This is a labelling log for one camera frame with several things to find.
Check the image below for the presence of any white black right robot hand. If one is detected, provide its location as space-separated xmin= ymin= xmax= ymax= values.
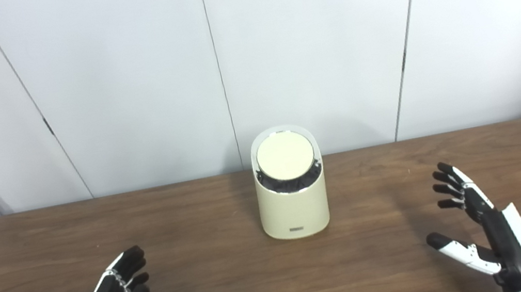
xmin=415 ymin=150 xmax=521 ymax=292

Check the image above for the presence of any cream-colored bin body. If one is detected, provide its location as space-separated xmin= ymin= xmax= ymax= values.
xmin=246 ymin=120 xmax=333 ymax=244

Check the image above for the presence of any cream round bin lid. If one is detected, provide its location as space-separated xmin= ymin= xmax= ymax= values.
xmin=254 ymin=128 xmax=318 ymax=185

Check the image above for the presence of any black bin liner bag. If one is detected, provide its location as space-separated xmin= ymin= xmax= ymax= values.
xmin=255 ymin=157 xmax=325 ymax=199

